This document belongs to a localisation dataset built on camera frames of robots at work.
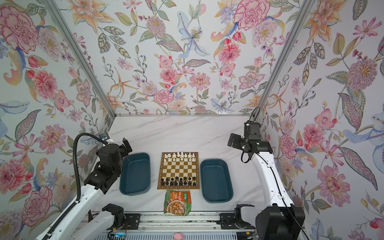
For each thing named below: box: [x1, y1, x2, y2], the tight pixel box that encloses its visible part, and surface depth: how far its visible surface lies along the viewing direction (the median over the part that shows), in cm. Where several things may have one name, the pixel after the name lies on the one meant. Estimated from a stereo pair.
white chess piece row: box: [164, 151, 196, 158], surface depth 97 cm
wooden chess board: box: [157, 152, 200, 190], surface depth 92 cm
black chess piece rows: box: [158, 174, 200, 190], surface depth 87 cm
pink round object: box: [174, 232, 184, 240], surface depth 71 cm
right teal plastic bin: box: [200, 158, 234, 204], surface depth 89 cm
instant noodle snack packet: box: [164, 189, 192, 216], surface depth 81 cm
